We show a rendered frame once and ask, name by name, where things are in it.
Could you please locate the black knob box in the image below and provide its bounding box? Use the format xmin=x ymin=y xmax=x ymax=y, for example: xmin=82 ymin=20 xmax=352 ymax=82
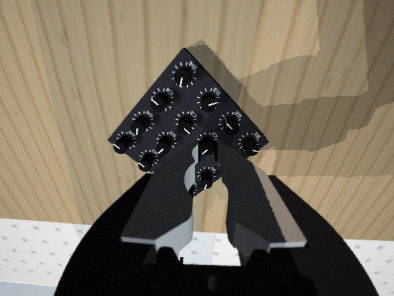
xmin=107 ymin=47 xmax=269 ymax=197

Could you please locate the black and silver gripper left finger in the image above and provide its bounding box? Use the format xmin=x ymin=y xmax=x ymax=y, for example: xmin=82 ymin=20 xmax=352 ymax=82
xmin=53 ymin=140 xmax=201 ymax=296

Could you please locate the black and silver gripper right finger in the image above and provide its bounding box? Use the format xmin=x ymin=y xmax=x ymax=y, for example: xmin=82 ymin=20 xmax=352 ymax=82
xmin=213 ymin=140 xmax=379 ymax=296

